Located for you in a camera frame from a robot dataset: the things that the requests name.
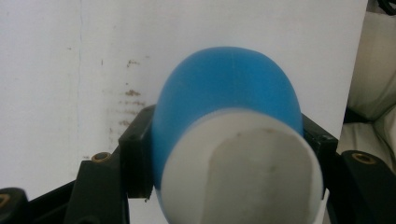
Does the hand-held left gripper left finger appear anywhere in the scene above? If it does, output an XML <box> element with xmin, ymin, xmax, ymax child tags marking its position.
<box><xmin>119</xmin><ymin>105</ymin><xmax>157</xmax><ymax>200</ymax></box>

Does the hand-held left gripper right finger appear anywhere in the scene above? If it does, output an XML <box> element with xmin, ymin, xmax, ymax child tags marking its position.
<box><xmin>301</xmin><ymin>114</ymin><xmax>339</xmax><ymax>196</ymax></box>

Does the blue bottle with white base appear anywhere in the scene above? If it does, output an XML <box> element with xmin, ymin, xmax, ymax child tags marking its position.
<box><xmin>151</xmin><ymin>46</ymin><xmax>325</xmax><ymax>224</ymax></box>

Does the beige sofa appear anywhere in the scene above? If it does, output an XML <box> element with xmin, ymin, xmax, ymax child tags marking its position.
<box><xmin>336</xmin><ymin>11</ymin><xmax>396</xmax><ymax>174</ymax></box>

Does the dark object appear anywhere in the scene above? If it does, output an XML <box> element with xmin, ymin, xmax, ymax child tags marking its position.
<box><xmin>375</xmin><ymin>0</ymin><xmax>396</xmax><ymax>16</ymax></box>

